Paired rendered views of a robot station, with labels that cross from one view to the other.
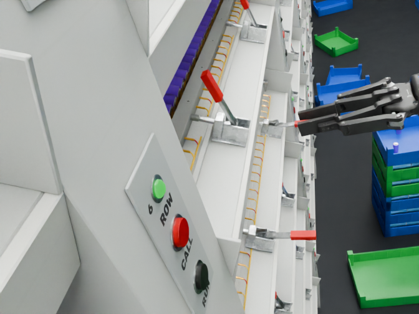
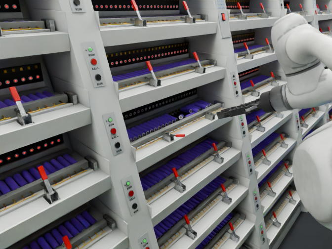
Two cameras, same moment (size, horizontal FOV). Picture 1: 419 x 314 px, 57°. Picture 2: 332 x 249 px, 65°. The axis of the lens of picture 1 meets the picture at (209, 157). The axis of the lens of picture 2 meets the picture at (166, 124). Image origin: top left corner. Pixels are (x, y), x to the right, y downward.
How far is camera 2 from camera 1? 66 cm
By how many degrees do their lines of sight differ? 34
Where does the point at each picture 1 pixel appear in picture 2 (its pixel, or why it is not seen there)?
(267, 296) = (155, 149)
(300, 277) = (221, 210)
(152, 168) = (90, 45)
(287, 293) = (189, 186)
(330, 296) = not seen: outside the picture
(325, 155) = not seen: hidden behind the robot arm
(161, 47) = (107, 32)
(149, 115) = (95, 38)
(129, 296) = (75, 59)
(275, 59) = (227, 92)
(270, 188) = (189, 130)
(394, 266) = not seen: outside the picture
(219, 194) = (135, 91)
